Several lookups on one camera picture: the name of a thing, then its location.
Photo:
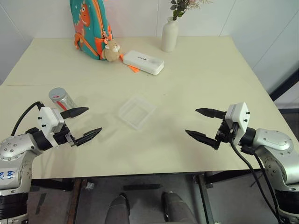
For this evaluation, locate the white rectangular case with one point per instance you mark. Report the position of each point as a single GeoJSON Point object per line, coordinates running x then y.
{"type": "Point", "coordinates": [143, 62]}

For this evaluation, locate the clear vial with grey cap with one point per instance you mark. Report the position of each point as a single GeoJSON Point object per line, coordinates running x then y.
{"type": "Point", "coordinates": [60, 99]}

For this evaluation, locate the clear plastic container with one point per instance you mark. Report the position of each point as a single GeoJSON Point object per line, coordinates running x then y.
{"type": "Point", "coordinates": [136, 112]}

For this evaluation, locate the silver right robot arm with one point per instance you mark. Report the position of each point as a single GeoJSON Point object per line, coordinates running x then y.
{"type": "Point", "coordinates": [275, 144]}

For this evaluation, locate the black metal table frame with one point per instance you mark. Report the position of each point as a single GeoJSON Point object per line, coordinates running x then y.
{"type": "Point", "coordinates": [201, 193]}

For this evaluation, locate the white ceramic vase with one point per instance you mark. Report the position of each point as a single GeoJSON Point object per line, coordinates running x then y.
{"type": "Point", "coordinates": [169, 35]}

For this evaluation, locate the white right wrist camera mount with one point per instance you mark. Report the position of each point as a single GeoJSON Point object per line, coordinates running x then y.
{"type": "Point", "coordinates": [238, 117]}

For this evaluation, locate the teal dinosaur backpack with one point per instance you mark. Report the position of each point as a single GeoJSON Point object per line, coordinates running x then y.
{"type": "Point", "coordinates": [91, 25]}

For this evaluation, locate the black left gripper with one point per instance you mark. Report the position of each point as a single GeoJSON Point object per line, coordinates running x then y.
{"type": "Point", "coordinates": [63, 136]}

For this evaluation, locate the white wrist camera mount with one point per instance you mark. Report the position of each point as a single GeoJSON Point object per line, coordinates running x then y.
{"type": "Point", "coordinates": [47, 120]}
{"type": "Point", "coordinates": [238, 117]}

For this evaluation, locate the orange paper piece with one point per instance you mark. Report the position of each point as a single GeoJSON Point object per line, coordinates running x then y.
{"type": "Point", "coordinates": [133, 67]}

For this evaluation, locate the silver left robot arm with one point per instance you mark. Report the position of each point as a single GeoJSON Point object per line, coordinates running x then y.
{"type": "Point", "coordinates": [14, 149]}

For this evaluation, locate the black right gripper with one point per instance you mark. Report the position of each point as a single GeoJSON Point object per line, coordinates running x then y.
{"type": "Point", "coordinates": [226, 133]}

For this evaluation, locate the artificial flower sprig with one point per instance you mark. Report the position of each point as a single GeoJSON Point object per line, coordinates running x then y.
{"type": "Point", "coordinates": [181, 8]}

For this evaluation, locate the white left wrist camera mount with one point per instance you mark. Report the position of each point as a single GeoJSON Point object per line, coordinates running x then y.
{"type": "Point", "coordinates": [47, 120]}

